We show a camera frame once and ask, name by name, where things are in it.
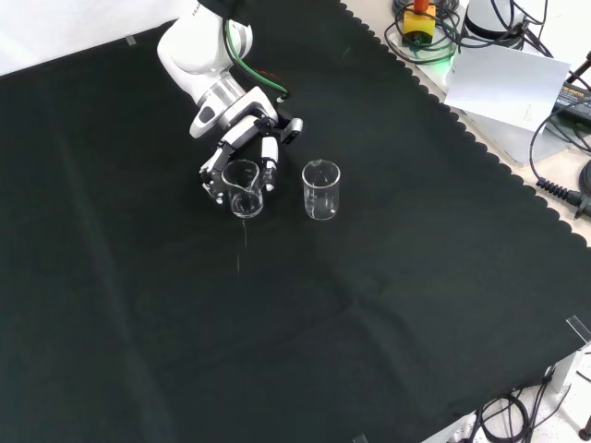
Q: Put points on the clear glass beaker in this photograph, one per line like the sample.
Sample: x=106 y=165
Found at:
x=321 y=198
x=247 y=203

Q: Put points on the grey metal bench leg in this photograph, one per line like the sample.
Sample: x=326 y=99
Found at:
x=561 y=376

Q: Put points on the clear plastic cloth clip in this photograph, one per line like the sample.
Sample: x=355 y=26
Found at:
x=579 y=327
x=360 y=439
x=130 y=40

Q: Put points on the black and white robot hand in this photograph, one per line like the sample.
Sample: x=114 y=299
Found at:
x=240 y=131

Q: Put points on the black power adapter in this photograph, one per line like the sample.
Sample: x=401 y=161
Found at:
x=575 y=99

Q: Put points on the yellow stop button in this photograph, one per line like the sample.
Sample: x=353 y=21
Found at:
x=418 y=25

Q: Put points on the black bench cloth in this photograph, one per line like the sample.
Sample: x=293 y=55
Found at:
x=323 y=323

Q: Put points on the pale board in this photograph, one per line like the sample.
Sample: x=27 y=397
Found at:
x=503 y=87

